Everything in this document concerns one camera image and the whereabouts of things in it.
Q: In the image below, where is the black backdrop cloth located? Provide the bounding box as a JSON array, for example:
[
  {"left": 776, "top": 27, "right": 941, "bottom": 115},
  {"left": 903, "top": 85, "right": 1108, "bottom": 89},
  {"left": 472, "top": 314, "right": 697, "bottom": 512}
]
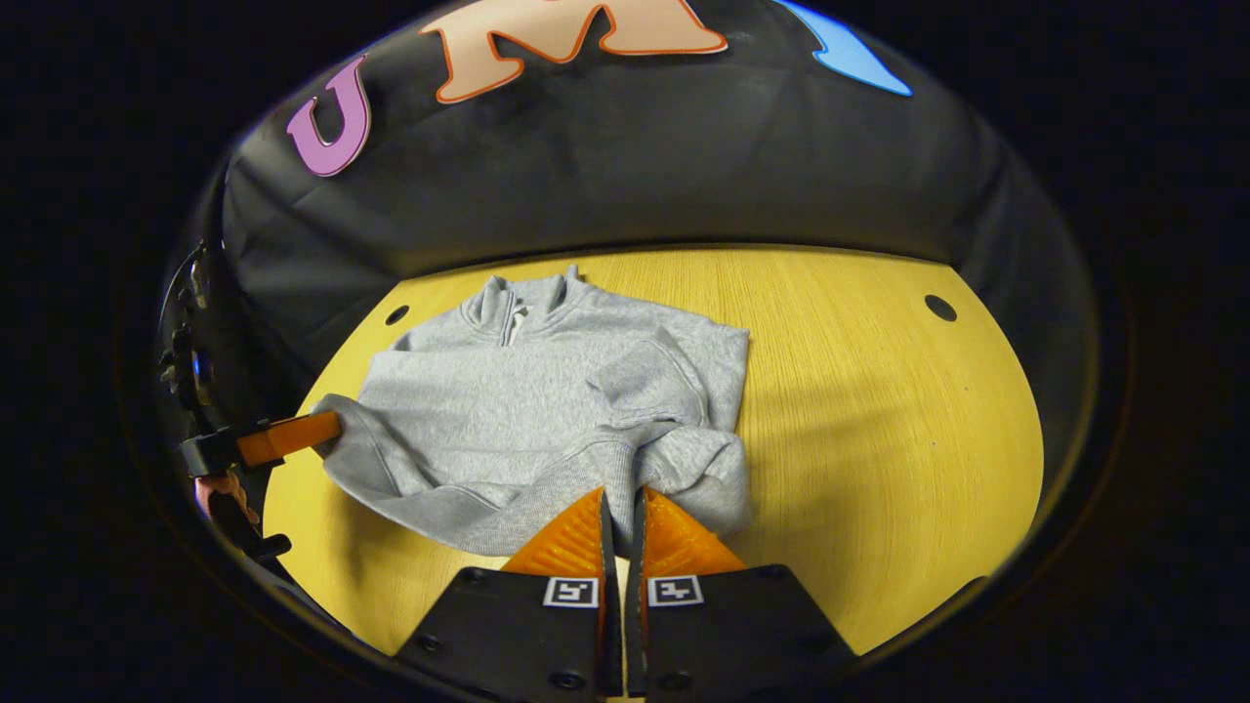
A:
[{"left": 156, "top": 0, "right": 1104, "bottom": 509}]

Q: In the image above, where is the grey zip sweatshirt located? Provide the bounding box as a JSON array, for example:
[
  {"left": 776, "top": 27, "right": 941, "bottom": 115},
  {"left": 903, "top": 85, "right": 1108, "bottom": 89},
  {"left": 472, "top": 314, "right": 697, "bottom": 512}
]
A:
[{"left": 311, "top": 264, "right": 753, "bottom": 558}]

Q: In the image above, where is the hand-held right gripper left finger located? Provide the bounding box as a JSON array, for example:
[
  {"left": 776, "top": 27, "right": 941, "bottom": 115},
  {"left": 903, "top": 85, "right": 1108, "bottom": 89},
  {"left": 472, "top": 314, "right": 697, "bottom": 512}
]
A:
[{"left": 396, "top": 485, "right": 622, "bottom": 700}]

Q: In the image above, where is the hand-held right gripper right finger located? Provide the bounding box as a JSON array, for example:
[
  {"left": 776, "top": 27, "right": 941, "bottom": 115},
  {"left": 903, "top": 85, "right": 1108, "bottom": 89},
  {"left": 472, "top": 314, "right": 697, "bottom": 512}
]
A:
[{"left": 625, "top": 485, "right": 860, "bottom": 700}]

